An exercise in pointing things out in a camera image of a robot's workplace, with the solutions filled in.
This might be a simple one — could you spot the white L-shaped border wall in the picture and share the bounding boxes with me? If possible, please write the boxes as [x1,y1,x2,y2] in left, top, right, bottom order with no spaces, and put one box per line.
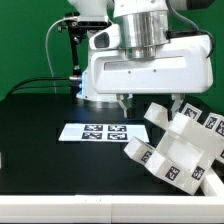
[0,166,224,224]

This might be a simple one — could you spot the grey camera cable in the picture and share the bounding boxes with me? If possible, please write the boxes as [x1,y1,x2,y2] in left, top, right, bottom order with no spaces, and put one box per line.
[44,17,80,95]

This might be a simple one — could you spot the white base tag plate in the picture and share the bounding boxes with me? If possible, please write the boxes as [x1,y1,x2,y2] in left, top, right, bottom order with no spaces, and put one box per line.
[59,123,149,143]

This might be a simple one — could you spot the black cables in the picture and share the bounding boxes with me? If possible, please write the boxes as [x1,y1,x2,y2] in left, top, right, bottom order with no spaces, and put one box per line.
[4,75,83,98]

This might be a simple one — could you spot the white chair seat part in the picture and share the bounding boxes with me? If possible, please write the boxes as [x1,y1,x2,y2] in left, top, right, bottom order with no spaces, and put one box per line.
[157,133,217,195]

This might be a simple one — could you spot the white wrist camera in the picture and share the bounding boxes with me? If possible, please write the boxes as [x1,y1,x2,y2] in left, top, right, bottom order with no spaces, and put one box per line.
[89,24,121,50]

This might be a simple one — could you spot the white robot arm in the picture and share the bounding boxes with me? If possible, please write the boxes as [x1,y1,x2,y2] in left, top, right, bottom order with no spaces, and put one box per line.
[67,0,215,118]

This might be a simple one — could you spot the white chair backrest part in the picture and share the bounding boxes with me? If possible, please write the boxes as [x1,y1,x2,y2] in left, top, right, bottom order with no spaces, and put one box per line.
[144,103,224,164]

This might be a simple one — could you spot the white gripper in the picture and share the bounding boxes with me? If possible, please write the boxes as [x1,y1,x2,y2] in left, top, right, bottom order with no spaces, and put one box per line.
[91,35,213,120]

